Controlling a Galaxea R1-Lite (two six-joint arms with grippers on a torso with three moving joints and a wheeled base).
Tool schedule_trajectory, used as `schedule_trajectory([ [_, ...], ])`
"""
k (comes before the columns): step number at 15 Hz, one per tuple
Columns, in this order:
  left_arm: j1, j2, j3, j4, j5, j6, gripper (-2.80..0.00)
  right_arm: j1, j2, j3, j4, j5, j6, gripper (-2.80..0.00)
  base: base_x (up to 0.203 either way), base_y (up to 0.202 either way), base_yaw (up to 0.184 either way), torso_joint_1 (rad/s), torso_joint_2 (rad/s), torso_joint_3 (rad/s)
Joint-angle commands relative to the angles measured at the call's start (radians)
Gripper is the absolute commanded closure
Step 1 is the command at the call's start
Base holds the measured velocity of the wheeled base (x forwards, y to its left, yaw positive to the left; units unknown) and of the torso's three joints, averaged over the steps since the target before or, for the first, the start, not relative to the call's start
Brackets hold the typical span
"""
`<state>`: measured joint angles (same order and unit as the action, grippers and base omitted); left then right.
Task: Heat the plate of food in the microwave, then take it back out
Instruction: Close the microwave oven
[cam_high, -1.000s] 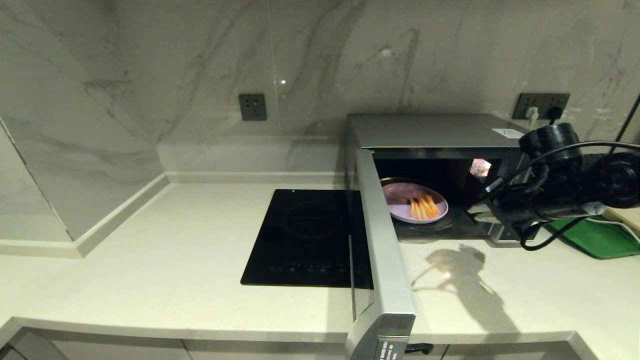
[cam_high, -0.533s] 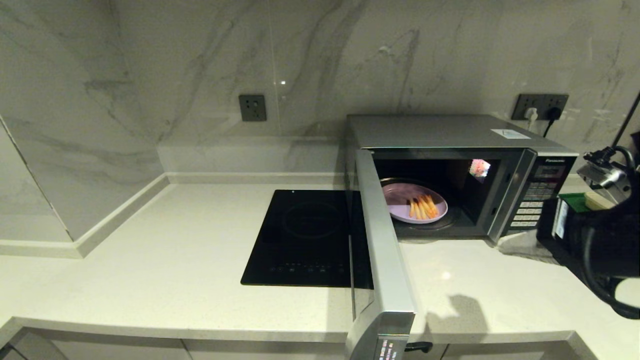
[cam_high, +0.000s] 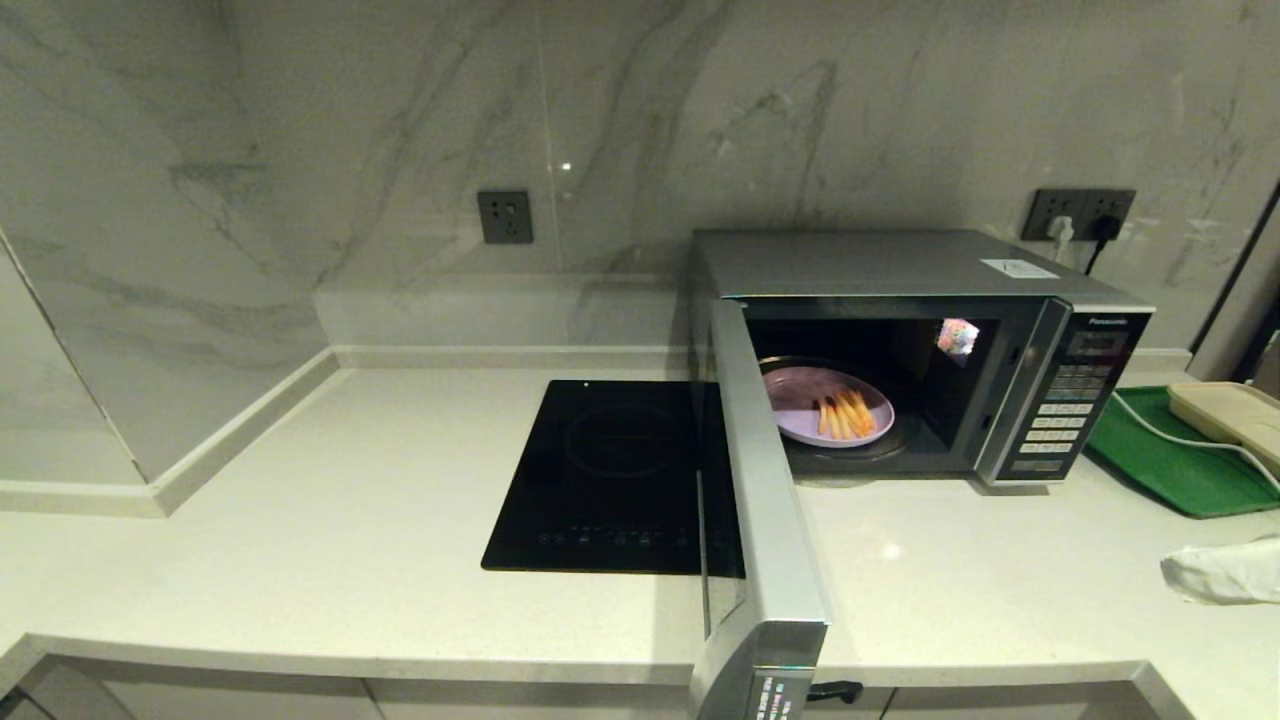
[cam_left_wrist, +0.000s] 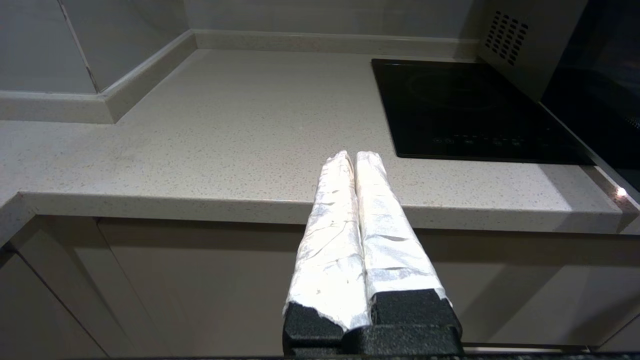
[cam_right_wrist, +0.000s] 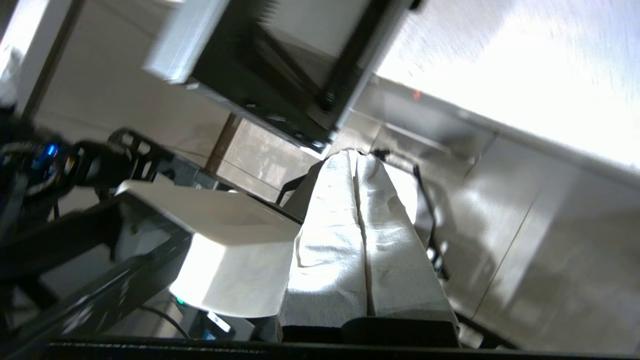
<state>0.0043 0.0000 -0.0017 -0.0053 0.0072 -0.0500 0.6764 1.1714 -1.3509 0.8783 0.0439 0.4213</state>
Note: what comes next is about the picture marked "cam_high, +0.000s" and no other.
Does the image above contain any purple plastic plate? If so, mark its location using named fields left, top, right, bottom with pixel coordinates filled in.
left=760, top=365, right=896, bottom=448

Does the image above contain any dark glass microwave door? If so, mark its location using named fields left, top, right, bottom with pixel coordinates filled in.
left=690, top=298, right=863, bottom=720

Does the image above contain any dark round plate base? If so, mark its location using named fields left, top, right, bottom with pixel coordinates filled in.
left=757, top=355, right=916, bottom=463

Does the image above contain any silver Panasonic microwave oven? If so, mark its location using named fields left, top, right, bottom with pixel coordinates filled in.
left=688, top=230, right=1156, bottom=491

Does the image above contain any green plastic tray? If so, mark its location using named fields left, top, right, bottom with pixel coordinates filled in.
left=1085, top=386, right=1280, bottom=519

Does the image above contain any beige plastic box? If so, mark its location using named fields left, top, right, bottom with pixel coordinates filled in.
left=1167, top=382, right=1280, bottom=479

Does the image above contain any black induction cooktop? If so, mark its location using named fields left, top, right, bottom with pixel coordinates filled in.
left=481, top=380, right=706, bottom=576

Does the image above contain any grey angled cabinet panel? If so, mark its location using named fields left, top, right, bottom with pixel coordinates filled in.
left=20, top=660, right=136, bottom=720

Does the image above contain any white power cable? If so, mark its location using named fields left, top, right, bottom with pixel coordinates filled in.
left=1110, top=390, right=1280, bottom=498

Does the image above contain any grey double wall socket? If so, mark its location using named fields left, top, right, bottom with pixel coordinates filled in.
left=1021, top=188, right=1137, bottom=243

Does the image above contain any grey single wall socket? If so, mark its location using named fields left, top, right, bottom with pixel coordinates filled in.
left=477, top=191, right=534, bottom=247

